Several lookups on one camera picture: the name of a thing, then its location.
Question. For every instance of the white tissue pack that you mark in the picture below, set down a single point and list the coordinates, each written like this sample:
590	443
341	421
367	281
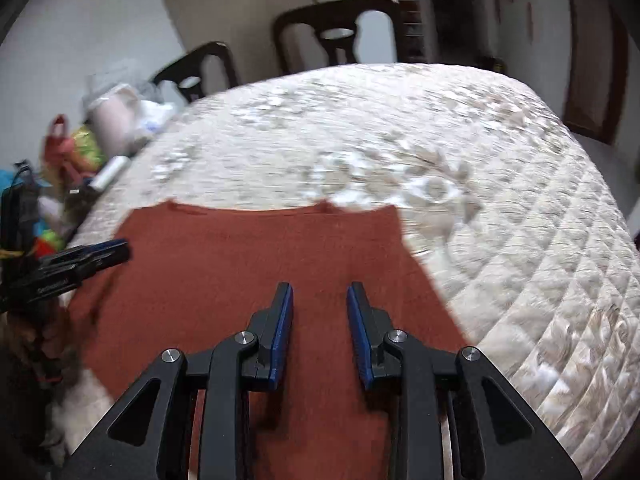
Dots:
155	120

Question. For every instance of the dark glass door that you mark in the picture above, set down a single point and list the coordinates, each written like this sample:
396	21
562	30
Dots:
450	10

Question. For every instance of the dark wooden chair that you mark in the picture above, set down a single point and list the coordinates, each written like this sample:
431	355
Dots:
295	30
220	60

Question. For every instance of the white lint roller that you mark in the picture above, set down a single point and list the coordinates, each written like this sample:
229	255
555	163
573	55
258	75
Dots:
112	170

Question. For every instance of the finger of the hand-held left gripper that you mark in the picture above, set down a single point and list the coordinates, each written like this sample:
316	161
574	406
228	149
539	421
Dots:
55	282
107	248

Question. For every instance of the pink electric kettle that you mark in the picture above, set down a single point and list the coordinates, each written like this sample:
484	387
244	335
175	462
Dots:
117	120

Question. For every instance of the white wardrobe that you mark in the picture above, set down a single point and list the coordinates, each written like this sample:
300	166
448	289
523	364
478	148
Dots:
225	5

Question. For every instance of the green snack packet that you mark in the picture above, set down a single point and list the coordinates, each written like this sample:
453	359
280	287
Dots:
89	147

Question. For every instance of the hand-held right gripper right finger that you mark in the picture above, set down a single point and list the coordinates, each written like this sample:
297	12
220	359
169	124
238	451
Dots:
354	330

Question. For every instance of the red storage shelf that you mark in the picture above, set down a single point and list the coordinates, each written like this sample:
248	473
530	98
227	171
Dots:
412	25

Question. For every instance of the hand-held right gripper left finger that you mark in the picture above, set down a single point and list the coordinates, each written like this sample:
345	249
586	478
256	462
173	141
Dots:
284	330

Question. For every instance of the brown wooden door frame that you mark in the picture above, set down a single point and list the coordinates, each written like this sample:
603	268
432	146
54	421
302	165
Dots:
617	60

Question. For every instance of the white plastic bag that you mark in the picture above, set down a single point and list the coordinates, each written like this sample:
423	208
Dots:
110	77

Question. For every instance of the rust brown knit sweater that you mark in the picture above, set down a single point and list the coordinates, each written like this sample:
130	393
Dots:
225	270

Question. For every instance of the beige floral quilted table cover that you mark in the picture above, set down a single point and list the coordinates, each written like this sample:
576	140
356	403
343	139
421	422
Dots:
400	135

